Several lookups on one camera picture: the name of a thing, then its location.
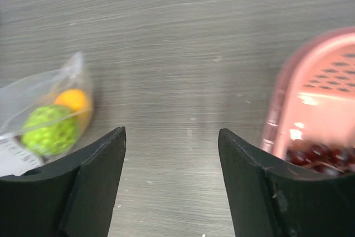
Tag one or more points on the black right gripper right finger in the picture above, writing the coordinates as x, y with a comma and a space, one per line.
271, 197

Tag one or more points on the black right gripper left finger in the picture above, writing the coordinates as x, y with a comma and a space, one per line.
72, 196

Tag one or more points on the green custard apple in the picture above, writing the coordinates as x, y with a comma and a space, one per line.
56, 130

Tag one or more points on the clear zip top bag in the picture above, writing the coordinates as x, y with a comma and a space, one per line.
21, 98

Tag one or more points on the orange mango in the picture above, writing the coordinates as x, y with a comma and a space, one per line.
78, 101

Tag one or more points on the pink plastic basket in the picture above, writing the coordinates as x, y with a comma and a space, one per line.
313, 97

